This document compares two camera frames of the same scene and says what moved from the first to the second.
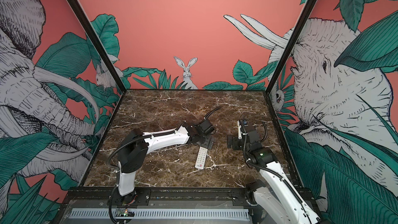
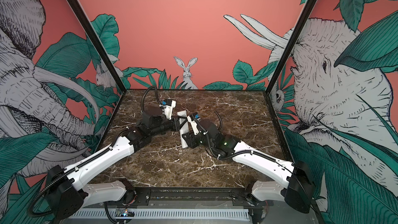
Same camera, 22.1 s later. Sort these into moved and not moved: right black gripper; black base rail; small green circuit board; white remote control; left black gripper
Moved: white remote control; left black gripper; right black gripper
Not moved: black base rail; small green circuit board
